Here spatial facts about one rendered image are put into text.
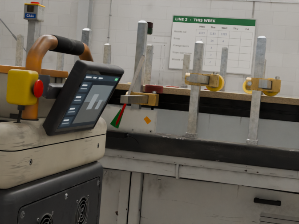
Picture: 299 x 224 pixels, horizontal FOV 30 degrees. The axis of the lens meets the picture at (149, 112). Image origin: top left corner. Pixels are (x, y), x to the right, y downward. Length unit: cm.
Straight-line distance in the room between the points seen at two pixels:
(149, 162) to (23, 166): 132
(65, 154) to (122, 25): 874
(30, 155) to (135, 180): 151
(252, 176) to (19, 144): 139
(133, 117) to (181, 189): 46
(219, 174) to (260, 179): 17
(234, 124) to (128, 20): 759
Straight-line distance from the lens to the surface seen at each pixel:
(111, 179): 269
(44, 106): 133
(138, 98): 221
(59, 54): 370
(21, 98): 112
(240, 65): 947
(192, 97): 230
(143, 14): 991
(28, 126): 115
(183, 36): 966
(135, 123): 236
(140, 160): 240
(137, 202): 264
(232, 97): 248
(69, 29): 1035
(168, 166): 237
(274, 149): 225
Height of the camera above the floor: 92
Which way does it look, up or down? 3 degrees down
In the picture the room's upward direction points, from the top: 5 degrees clockwise
